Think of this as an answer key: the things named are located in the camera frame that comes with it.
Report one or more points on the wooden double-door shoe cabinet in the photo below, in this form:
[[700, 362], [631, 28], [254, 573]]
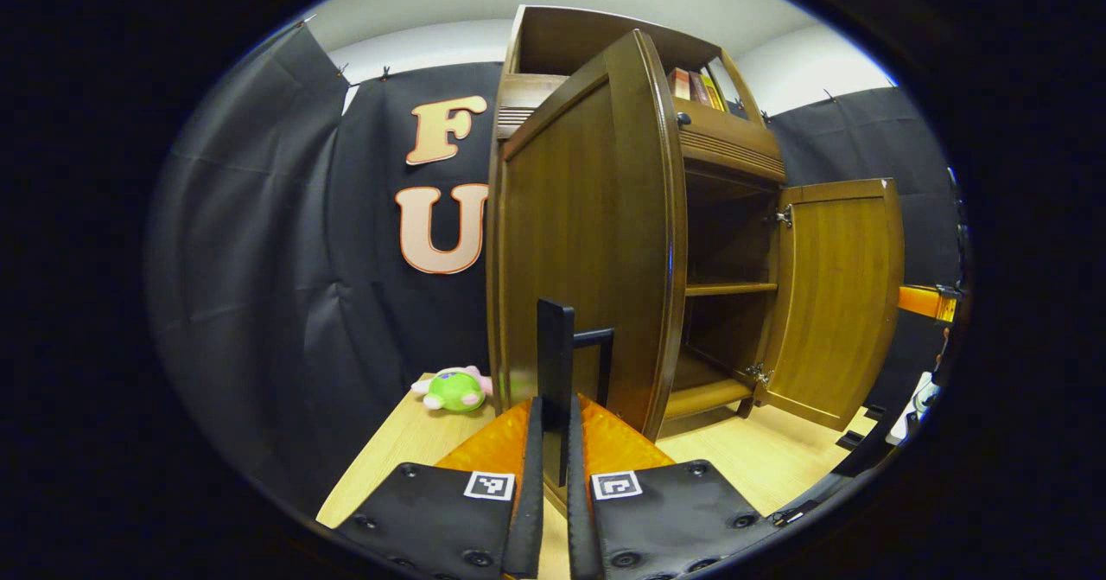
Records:
[[587, 40]]

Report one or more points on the green plush toy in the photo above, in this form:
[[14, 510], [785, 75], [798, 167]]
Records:
[[454, 390]]

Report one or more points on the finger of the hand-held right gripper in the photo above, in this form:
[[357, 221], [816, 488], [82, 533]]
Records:
[[924, 302]]

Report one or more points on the red book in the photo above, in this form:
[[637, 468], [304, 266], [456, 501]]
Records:
[[698, 89]]

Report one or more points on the black backdrop cloth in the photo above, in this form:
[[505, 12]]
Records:
[[259, 260]]

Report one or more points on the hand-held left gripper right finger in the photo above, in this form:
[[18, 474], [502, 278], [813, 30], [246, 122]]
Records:
[[581, 528]]

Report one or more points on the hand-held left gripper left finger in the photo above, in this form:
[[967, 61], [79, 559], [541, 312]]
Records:
[[527, 519]]

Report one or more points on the wooden shoe cabinet door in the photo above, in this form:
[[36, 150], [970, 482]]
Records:
[[838, 303], [587, 217]]

